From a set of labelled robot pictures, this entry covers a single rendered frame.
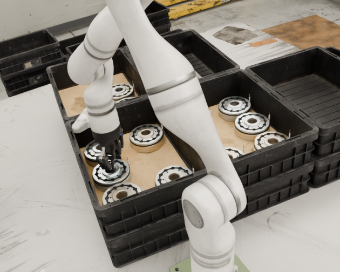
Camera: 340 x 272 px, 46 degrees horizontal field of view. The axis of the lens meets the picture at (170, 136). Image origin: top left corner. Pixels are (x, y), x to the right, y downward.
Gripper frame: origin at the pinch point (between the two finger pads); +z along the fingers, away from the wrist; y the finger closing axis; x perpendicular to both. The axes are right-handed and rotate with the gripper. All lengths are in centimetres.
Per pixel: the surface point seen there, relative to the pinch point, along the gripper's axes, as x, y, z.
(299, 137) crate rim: -48.4, 8.7, -7.8
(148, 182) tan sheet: -10.3, -2.7, 2.3
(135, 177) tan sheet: -6.2, -1.4, 2.3
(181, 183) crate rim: -22.3, -11.2, -7.2
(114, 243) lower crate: -7.6, -22.3, 4.0
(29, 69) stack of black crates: 110, 117, 37
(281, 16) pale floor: -35, 323, 86
